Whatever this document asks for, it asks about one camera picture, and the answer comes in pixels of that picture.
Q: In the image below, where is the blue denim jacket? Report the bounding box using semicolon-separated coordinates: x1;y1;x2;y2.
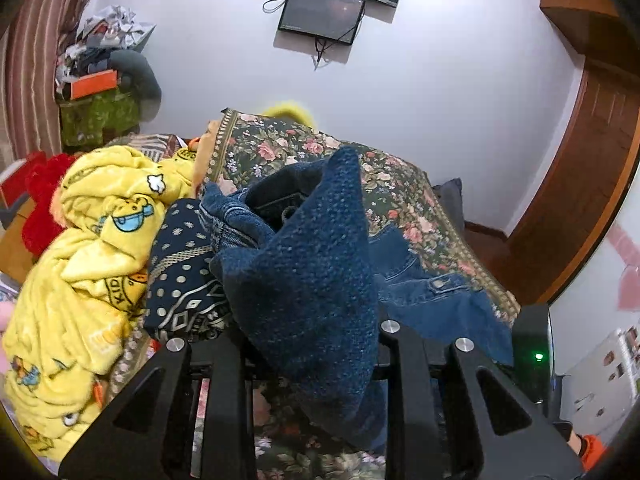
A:
201;180;513;450

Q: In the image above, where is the person's right hand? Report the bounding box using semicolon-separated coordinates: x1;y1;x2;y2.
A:
566;431;584;457

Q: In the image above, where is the grey purple bag on floor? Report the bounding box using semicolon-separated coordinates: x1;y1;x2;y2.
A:
433;178;465;236

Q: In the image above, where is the wooden door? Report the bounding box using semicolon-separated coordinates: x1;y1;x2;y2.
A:
508;0;639;304

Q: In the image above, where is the navy patterned garment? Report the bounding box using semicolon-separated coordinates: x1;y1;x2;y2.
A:
143;198;231;344

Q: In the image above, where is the floral green bedspread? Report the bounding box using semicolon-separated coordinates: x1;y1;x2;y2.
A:
205;108;520;479

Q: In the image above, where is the yellow cartoon fleece blanket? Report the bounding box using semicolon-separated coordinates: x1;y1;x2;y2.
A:
2;145;195;462

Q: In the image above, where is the grey pillow on pile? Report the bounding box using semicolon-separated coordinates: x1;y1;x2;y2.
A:
108;49;162;122

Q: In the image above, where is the green patterned storage box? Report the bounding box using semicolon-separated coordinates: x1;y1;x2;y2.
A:
58;89;140;148

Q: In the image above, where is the orange box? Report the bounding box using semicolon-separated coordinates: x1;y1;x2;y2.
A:
70;70;118;100

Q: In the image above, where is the red garment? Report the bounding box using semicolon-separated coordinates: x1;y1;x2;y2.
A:
1;152;76;258

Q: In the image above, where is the silver gift wrap pile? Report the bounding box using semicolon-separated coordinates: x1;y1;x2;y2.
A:
54;6;156;96

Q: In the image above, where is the striped maroon curtain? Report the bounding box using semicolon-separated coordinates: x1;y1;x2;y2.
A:
1;0;89;159

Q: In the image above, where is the wall mounted black monitor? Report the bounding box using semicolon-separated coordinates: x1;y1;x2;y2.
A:
278;0;366;46

